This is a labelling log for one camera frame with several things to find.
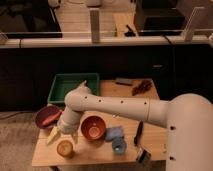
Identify blue metal cup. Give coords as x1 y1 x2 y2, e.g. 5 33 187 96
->
112 137 127 155

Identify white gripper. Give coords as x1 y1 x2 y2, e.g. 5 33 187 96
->
46 119 79 145

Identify green plastic bin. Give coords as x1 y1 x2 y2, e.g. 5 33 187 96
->
47 73 100 106

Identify red orange bowl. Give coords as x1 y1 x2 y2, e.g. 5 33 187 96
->
81 116 106 141

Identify purple bowl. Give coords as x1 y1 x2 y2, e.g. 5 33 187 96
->
35 105 62 129

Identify small silver black object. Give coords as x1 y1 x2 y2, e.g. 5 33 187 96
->
136 148 151 164

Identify orange carrot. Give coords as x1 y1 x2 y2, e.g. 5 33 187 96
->
42 112 61 126

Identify blue cloth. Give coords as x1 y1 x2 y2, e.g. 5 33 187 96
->
105 126 124 141

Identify black handled tool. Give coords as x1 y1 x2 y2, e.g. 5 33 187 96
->
134 122 144 146

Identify black object on far table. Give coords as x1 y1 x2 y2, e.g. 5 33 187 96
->
124 25 136 37

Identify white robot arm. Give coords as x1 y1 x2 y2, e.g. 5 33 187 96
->
57 84 213 171

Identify white angled bracket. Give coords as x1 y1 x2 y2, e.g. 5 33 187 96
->
182 6 205 42

